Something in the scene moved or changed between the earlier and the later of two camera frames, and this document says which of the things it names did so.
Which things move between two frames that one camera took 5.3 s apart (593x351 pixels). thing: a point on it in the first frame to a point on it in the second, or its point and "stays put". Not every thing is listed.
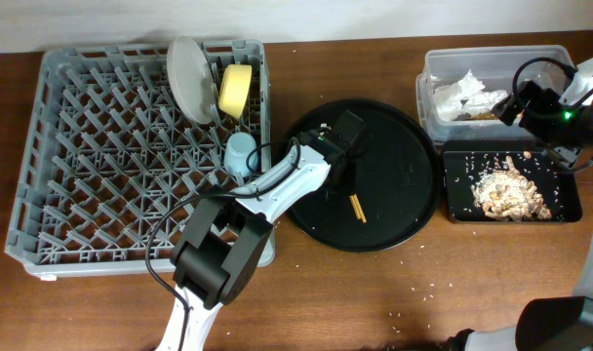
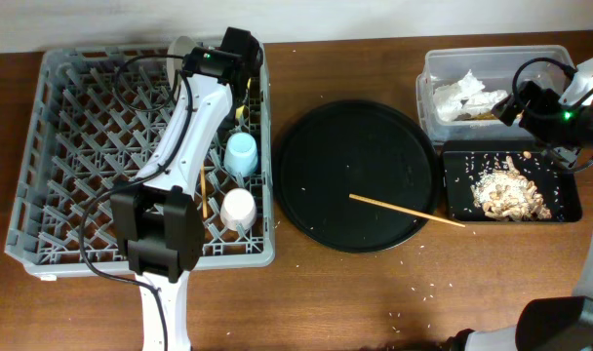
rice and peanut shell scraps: [506, 196] stays put
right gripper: [544, 100] stays put
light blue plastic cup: [237, 149] stays put
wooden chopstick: [360, 210] to [406, 211]
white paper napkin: [467, 96] stays put
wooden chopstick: [359, 212] to [204, 192]
